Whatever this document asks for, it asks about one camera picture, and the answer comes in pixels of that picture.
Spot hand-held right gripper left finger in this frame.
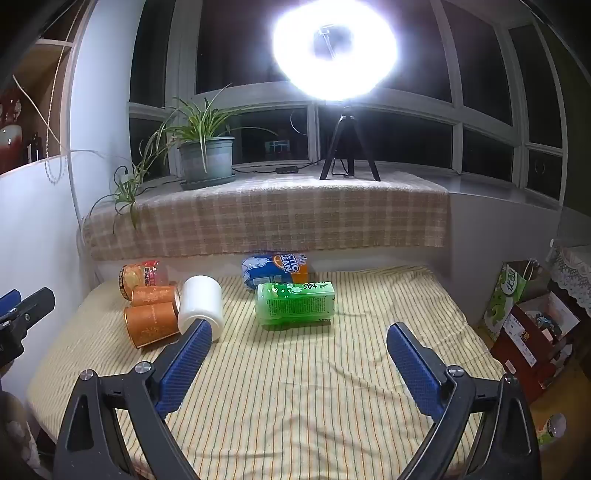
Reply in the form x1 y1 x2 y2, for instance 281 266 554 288
53 318 214 480

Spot grey flower pot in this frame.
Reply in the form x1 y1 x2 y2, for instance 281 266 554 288
178 136 235 183

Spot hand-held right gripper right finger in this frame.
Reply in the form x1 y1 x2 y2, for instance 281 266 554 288
386 322 542 480

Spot beige plaid cloth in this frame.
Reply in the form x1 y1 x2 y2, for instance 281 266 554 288
82 171 451 261

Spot small orange paper cup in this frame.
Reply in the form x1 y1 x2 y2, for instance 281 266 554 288
131 285 181 307

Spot black tripod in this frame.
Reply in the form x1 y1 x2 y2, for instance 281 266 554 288
318 105 382 182

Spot black power cable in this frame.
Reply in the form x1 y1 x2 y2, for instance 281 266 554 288
231 159 324 174

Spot green paper bag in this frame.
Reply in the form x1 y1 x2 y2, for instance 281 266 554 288
482 261 539 342

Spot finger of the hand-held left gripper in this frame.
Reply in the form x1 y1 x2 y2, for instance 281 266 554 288
0 289 22 319
0 287 56 367

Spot red cardboard box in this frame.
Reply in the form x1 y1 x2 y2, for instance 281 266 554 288
490 292 581 404

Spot red vase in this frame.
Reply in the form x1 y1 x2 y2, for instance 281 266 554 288
0 92 24 174

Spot ring light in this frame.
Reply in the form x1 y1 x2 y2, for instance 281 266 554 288
271 0 399 101

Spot white cup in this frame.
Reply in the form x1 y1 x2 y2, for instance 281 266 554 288
177 275 225 343

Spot green tea drink carton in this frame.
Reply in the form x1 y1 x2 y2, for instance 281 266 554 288
255 281 336 329

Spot white window frame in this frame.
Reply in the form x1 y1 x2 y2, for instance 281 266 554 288
127 0 566 208

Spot white bead cord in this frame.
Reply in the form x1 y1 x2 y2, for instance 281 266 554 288
44 46 65 185

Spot large orange paper cup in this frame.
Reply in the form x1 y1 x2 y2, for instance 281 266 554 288
124 304 181 349

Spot small green drink bottle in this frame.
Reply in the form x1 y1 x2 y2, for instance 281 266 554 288
536 413 568 452

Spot wooden shelf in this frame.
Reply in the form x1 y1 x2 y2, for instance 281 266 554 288
0 37 77 176

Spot green spider plant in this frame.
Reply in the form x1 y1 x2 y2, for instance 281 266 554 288
90 83 278 232

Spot grey pot saucer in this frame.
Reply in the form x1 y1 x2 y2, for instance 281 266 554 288
180 173 238 191

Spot blue label plastic bottle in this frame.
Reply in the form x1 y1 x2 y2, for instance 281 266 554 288
241 251 309 291

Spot yellow striped cloth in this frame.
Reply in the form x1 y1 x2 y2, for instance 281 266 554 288
25 265 506 480

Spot white lace cloth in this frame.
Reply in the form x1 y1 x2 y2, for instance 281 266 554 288
551 244 591 319

